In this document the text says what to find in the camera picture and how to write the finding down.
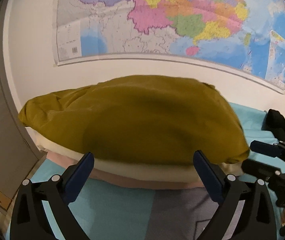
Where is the olive brown jacket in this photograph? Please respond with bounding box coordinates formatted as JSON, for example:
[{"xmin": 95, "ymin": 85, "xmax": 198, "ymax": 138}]
[{"xmin": 18, "ymin": 75, "xmax": 249, "ymax": 166}]

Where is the black garment on bed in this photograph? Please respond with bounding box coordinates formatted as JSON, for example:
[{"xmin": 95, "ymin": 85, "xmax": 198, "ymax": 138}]
[{"xmin": 263, "ymin": 109, "xmax": 285, "ymax": 142}]

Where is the grey wooden wardrobe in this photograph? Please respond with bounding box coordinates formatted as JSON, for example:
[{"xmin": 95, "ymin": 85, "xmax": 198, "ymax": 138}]
[{"xmin": 0, "ymin": 0, "xmax": 42, "ymax": 213}]

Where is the cream folded garment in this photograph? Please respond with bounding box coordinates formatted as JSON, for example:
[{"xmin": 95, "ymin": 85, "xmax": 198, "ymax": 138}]
[{"xmin": 33, "ymin": 132, "xmax": 244, "ymax": 183}]

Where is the teal bed sheet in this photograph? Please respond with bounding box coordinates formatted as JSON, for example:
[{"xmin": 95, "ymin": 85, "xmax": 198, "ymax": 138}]
[{"xmin": 31, "ymin": 103, "xmax": 277, "ymax": 239}]

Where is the pink folded garment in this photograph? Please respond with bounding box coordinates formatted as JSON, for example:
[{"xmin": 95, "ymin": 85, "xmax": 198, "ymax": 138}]
[{"xmin": 46, "ymin": 151, "xmax": 204, "ymax": 190}]

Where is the colourful wall map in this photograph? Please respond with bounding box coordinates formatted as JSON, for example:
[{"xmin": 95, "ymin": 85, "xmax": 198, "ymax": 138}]
[{"xmin": 53, "ymin": 0, "xmax": 285, "ymax": 93}]

